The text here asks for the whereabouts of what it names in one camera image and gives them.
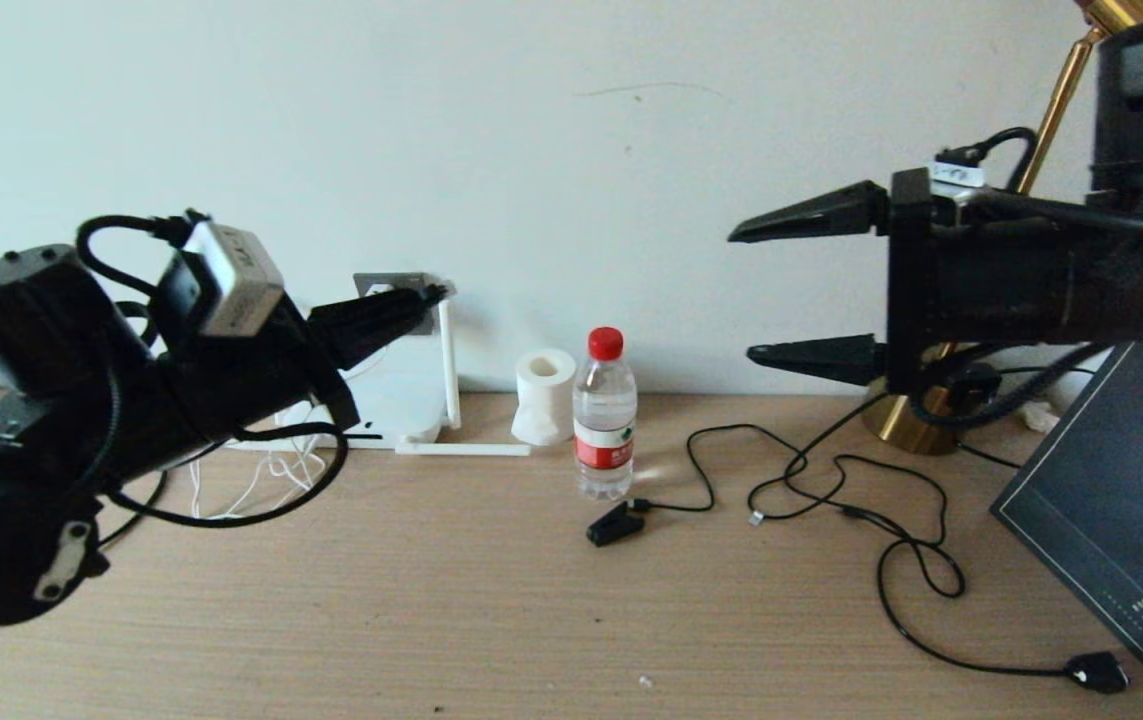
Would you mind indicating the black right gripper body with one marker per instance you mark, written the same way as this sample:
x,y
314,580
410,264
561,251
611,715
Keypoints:
x,y
991,280

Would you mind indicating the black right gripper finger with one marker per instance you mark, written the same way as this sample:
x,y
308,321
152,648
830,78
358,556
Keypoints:
x,y
841,358
831,212

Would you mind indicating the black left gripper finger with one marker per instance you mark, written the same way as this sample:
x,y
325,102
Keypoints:
x,y
371,303
361,335

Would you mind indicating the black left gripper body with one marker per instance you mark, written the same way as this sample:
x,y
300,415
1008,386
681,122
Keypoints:
x,y
231,380

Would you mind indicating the white router with antennas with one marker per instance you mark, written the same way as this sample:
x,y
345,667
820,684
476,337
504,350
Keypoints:
x,y
401,400

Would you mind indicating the brass desk lamp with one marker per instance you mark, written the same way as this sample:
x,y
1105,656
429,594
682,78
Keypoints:
x,y
901,425

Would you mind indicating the crumpled white tissue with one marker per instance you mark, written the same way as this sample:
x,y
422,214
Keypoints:
x,y
1036,418

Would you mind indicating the white toilet paper roll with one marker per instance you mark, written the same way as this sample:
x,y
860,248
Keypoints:
x,y
543,400

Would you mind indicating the clear water bottle red cap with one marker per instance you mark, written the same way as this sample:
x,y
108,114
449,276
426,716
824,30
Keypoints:
x,y
603,440

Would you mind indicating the small black charging dock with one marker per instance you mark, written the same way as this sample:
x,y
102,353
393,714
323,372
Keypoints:
x,y
614,525

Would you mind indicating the grey wall socket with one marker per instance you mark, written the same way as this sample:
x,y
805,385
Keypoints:
x,y
416,280

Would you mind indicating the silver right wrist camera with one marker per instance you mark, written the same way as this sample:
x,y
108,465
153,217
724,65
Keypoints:
x,y
961,180

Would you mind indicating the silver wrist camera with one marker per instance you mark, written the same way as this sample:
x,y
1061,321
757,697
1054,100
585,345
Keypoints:
x,y
231,275
961,180

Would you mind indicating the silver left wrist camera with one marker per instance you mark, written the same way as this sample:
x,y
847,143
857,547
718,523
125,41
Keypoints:
x,y
231,275

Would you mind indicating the black inline switch box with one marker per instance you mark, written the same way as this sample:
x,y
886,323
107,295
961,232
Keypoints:
x,y
976,385

